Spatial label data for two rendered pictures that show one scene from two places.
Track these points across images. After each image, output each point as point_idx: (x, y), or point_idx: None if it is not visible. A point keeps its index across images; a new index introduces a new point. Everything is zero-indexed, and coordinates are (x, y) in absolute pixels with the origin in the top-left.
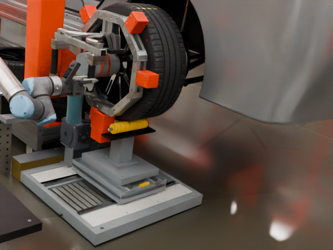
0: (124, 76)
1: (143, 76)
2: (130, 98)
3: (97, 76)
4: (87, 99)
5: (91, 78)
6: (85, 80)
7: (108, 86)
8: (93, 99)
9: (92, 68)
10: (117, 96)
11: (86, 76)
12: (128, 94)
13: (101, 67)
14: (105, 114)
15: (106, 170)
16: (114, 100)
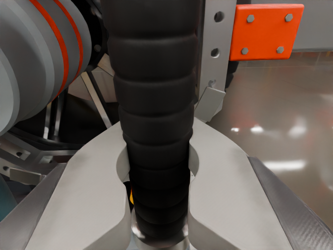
0: (103, 65)
1: (276, 17)
2: (211, 115)
3: (54, 98)
4: (15, 176)
5: (197, 137)
6: (313, 242)
7: (51, 110)
8: (40, 167)
9: (196, 25)
10: (74, 122)
11: (120, 144)
12: (197, 106)
13: (62, 49)
14: None
15: (133, 249)
16: (83, 134)
